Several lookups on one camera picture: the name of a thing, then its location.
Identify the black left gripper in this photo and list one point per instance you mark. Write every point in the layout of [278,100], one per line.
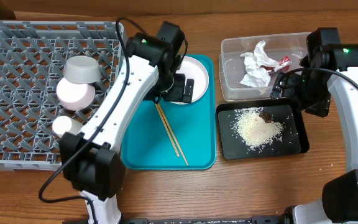
[177,93]

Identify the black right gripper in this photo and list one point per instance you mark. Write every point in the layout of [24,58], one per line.
[286,88]

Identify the wooden chopstick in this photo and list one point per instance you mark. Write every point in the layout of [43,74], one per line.
[167,129]
[180,150]

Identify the large pink plate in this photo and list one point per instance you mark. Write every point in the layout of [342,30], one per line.
[195,70]

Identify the brown food scrap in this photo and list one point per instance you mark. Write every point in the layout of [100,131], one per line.
[266,117]

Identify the white napkin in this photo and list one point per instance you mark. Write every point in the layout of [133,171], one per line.
[257,66]

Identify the white rice pile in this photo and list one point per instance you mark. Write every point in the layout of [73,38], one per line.
[254,131]

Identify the grey bowl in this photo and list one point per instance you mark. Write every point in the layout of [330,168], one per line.
[82,70]

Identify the small pink bowl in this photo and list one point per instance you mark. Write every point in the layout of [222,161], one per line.
[74,96]

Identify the cream white cup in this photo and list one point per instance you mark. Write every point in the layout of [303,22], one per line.
[65,124]

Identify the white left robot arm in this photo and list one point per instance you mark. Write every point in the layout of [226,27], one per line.
[90,159]

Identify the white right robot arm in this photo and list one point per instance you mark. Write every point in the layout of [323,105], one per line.
[339,200]

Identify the red foil wrapper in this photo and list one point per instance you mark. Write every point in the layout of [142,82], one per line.
[283,64]

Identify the black tray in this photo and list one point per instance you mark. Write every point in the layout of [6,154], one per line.
[294,140]

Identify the clear plastic bin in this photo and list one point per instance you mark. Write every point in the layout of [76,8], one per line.
[232,68]

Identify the teal plastic tray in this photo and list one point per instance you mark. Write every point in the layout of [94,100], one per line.
[146,145]

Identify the grey plastic dish rack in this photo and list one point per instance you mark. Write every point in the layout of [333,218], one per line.
[32,58]

